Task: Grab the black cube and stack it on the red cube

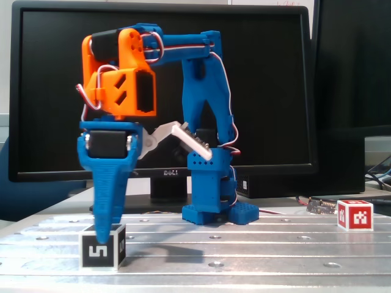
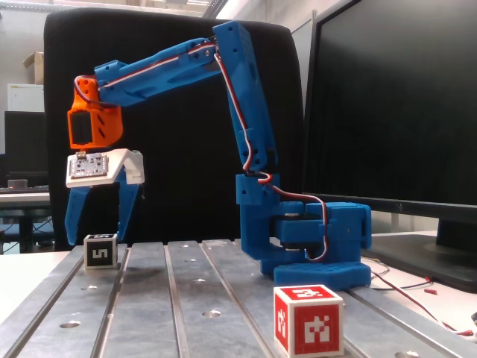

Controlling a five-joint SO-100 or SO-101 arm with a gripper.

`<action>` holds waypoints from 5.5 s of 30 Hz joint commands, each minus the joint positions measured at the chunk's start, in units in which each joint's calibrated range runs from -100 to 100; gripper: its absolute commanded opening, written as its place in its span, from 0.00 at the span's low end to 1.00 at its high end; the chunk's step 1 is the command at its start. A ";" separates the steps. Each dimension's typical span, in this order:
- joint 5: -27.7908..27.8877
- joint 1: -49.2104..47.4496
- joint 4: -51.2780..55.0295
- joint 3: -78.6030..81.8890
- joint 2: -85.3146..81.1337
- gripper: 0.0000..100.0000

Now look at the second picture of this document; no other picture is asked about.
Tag orange and blue gripper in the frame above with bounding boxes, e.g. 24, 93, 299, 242
64, 74, 143, 247

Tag black marker cube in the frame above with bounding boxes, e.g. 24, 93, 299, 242
83, 233, 119, 270

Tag red marker cube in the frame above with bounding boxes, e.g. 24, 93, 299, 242
274, 285, 344, 357

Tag white background desk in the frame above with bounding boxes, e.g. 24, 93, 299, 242
0, 192, 53, 247

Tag small black background monitor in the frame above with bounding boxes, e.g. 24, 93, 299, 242
4, 110, 48, 176

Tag aluminium slotted plate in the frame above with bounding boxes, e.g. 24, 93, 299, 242
0, 239, 477, 358

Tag white cabinet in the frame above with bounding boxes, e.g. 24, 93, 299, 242
7, 84, 45, 112

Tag cardboard box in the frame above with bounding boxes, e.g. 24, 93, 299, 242
22, 51, 45, 85

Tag ceiling light fixture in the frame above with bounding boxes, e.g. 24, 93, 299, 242
203, 0, 229, 19

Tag black Dell monitor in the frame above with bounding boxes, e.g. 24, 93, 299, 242
303, 0, 477, 294

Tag red white arm servo cable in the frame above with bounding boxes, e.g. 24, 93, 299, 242
73, 41, 329, 264

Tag loose red white wires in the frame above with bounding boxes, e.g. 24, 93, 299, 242
363, 257, 477, 336

